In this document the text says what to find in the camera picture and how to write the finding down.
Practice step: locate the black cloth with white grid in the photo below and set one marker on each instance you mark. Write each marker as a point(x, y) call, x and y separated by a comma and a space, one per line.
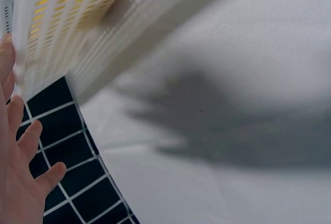
point(77, 156)

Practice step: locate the person's left thumb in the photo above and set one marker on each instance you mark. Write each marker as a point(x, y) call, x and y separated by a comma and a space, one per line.
point(6, 53)

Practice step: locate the white slotted plastic basket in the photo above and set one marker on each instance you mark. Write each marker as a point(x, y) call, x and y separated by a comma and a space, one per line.
point(108, 27)

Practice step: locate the person's left hand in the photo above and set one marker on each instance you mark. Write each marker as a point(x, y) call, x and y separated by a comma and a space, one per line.
point(15, 172)

